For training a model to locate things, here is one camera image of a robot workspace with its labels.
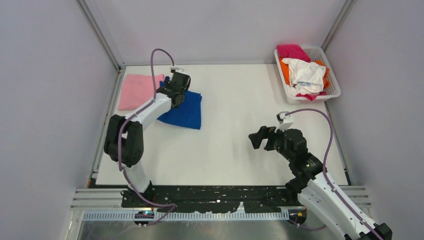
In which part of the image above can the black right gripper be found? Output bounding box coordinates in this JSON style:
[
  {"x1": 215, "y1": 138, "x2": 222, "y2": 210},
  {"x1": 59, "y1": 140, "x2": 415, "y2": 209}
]
[{"x1": 248, "y1": 124, "x2": 294, "y2": 162}]

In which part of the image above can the blue printed t shirt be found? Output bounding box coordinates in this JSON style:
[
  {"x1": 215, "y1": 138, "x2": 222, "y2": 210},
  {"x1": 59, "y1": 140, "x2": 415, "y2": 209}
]
[{"x1": 157, "y1": 91, "x2": 203, "y2": 130}]

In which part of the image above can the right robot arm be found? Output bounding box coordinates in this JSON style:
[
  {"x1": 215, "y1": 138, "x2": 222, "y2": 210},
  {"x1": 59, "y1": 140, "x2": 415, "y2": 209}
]
[{"x1": 248, "y1": 126, "x2": 393, "y2": 240}]

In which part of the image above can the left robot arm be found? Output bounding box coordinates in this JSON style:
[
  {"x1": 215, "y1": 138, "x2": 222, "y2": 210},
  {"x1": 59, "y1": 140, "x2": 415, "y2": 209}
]
[{"x1": 104, "y1": 67, "x2": 191, "y2": 208}]

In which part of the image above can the folded pink t shirt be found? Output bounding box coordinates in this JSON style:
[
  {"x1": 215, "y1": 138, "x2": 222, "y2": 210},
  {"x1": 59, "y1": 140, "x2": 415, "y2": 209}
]
[{"x1": 117, "y1": 74, "x2": 165, "y2": 111}]

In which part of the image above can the white t shirt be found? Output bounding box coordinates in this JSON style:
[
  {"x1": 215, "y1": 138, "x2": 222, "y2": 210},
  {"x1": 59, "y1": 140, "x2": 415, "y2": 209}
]
[{"x1": 282, "y1": 57, "x2": 326, "y2": 97}]

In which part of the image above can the magenta t shirt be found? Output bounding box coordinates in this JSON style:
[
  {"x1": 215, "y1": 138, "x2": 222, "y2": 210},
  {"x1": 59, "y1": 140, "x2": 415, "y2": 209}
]
[{"x1": 276, "y1": 44, "x2": 326, "y2": 101}]

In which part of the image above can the orange t shirt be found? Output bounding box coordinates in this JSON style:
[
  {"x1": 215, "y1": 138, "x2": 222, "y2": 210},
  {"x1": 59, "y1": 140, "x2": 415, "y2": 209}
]
[{"x1": 278, "y1": 57, "x2": 330, "y2": 89}]

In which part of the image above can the white plastic basket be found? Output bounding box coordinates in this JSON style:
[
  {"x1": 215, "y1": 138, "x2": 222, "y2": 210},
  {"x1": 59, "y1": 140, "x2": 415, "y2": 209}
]
[{"x1": 274, "y1": 45, "x2": 342, "y2": 105}]

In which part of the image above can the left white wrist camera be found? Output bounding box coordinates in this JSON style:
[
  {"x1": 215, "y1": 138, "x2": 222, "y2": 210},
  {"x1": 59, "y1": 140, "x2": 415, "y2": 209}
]
[{"x1": 170, "y1": 66, "x2": 185, "y2": 73}]

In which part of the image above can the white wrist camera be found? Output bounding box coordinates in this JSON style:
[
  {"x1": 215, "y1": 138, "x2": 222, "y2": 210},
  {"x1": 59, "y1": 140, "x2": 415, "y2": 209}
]
[
  {"x1": 274, "y1": 111, "x2": 294, "y2": 133},
  {"x1": 170, "y1": 66, "x2": 185, "y2": 73}
]

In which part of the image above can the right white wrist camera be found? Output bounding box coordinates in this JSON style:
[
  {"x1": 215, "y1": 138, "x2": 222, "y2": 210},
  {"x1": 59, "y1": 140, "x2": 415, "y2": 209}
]
[{"x1": 274, "y1": 111, "x2": 294, "y2": 133}]

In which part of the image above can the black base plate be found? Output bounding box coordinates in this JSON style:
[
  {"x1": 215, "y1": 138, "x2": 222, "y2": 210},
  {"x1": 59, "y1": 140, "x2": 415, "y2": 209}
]
[{"x1": 142, "y1": 185, "x2": 301, "y2": 214}]

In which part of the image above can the white slotted cable duct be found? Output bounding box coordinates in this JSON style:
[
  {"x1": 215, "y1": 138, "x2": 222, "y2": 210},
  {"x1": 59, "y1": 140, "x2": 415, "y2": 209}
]
[{"x1": 82, "y1": 209, "x2": 289, "y2": 222}]

